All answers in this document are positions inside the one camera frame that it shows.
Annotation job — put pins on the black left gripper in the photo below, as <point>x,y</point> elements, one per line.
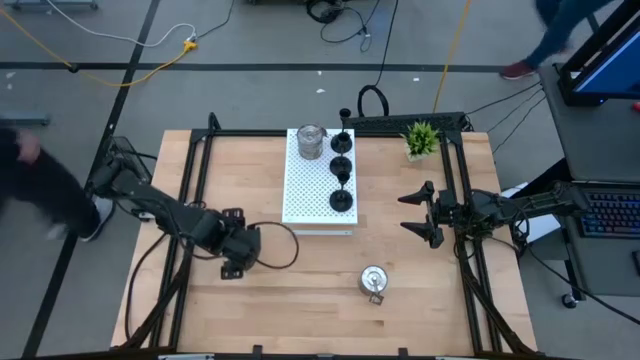
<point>235,242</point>

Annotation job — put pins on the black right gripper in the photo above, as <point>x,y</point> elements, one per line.
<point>447,212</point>

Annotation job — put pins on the black candle stick holder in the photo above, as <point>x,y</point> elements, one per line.
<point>340,166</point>
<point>341,201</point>
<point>336,146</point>

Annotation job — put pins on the galvanized metal tin candle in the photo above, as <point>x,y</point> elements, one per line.
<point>373,280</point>
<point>310,145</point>

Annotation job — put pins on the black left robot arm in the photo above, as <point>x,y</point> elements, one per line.
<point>165,210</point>

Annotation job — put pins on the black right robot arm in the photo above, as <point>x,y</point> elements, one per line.
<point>540,202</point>

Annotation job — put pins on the small green potted plant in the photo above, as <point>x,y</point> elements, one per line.
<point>421,140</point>

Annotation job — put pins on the white perforated metal shelf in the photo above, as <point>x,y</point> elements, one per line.
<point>310,190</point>

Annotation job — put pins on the white paper sheet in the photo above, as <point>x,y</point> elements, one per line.
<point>542,225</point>

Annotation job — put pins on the black perforated control box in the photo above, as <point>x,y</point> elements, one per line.
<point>127,150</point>

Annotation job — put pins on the grey computer cart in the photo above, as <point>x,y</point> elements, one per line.
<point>590,140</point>

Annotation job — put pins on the black backlit keyboard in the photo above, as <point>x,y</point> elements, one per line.
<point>612,215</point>

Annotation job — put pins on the person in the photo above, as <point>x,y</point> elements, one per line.
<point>555,30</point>
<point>45,185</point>

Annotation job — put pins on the black monitor blue screen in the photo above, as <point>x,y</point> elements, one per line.
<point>615,70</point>

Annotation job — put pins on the grey floor bar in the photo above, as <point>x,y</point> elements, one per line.
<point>50,4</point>
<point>25,118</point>

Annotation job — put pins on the black metal table frame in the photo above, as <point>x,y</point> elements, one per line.
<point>240,133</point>

